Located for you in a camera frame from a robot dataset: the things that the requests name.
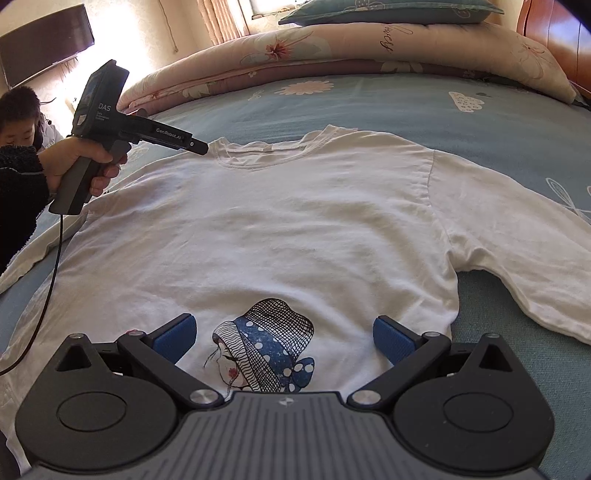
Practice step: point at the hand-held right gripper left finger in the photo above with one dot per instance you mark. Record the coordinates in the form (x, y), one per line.
(178, 337)

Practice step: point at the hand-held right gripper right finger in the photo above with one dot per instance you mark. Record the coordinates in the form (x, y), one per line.
(392, 341)

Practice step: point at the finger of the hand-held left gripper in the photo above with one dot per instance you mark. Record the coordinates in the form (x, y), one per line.
(196, 146)

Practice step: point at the white printed long-sleeve shirt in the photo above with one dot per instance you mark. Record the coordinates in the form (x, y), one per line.
(277, 230)

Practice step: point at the person's left forearm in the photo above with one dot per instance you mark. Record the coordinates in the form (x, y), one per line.
(21, 194)

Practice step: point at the person's left hand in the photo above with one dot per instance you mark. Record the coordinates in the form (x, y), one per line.
(64, 157)

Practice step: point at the black television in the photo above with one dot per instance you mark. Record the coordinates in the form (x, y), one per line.
(41, 46)

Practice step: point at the pink striped curtain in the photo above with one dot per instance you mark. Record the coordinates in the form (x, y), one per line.
(221, 18)

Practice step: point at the window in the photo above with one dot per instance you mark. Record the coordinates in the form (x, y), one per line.
(270, 7)

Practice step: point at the pink floral folded quilt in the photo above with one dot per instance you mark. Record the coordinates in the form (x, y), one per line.
(323, 50)

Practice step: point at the blue floral bed sheet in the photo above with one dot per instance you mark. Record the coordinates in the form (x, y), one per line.
(369, 110)

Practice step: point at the teal floral pillow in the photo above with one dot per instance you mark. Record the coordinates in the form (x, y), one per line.
(392, 9)

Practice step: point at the wooden headboard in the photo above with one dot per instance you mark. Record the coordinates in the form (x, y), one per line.
(554, 37)

